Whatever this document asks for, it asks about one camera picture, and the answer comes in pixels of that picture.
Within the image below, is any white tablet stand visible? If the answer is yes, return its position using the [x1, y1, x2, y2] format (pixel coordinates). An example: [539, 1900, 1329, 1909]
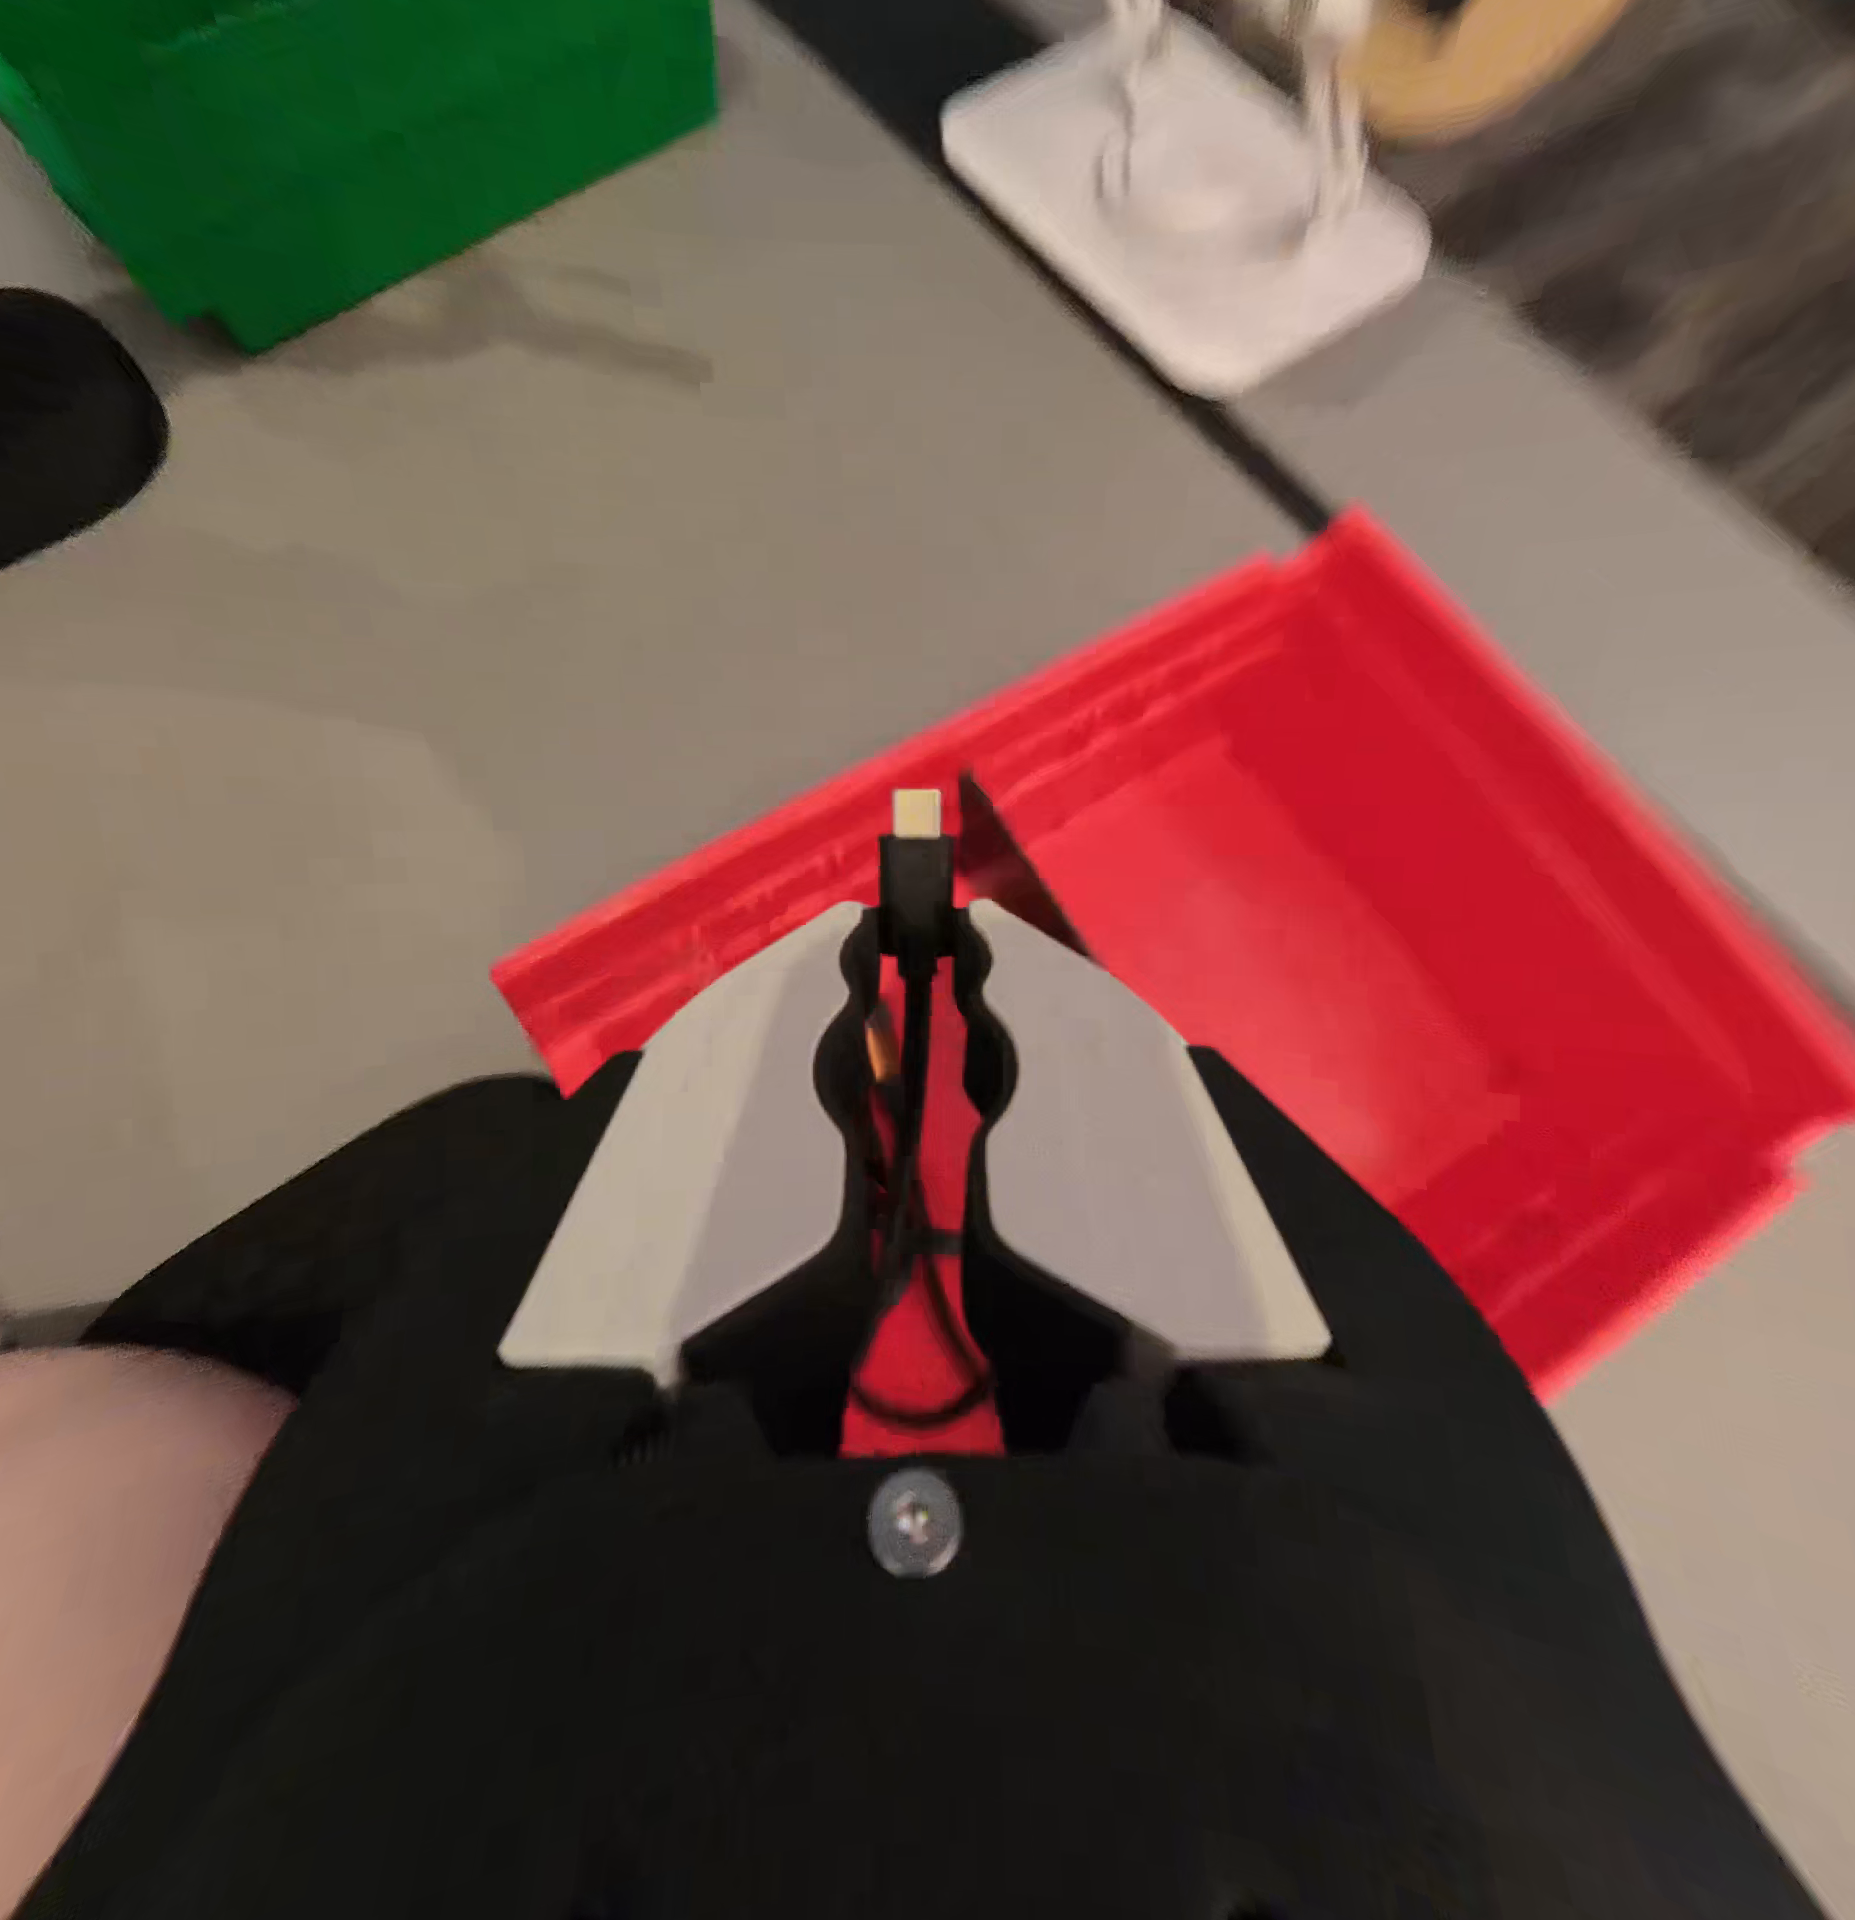
[938, 0, 1430, 400]

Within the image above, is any green plastic bin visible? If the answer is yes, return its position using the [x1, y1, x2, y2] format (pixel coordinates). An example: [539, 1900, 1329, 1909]
[0, 0, 719, 358]

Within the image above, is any black usb-c cable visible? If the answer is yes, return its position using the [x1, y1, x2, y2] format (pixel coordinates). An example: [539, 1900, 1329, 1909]
[842, 786, 1006, 1430]

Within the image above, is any wooden backing board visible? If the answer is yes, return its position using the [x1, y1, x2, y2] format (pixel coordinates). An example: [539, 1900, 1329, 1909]
[1338, 0, 1640, 143]

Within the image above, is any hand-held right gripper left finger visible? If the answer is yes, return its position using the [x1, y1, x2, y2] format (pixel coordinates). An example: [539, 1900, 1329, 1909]
[496, 900, 888, 1389]

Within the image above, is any red plastic bin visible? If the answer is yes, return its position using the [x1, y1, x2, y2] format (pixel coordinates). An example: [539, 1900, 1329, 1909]
[489, 506, 1855, 1404]

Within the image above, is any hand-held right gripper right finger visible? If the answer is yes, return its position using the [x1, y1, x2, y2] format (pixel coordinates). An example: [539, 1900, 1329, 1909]
[949, 898, 1334, 1368]

